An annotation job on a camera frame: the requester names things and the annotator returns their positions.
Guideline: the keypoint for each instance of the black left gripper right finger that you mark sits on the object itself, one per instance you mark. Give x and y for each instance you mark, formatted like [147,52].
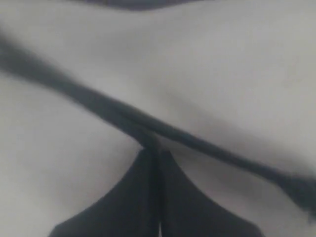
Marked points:
[188,212]

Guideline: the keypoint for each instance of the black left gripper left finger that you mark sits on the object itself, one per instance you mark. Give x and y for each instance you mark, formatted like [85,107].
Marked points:
[129,209]

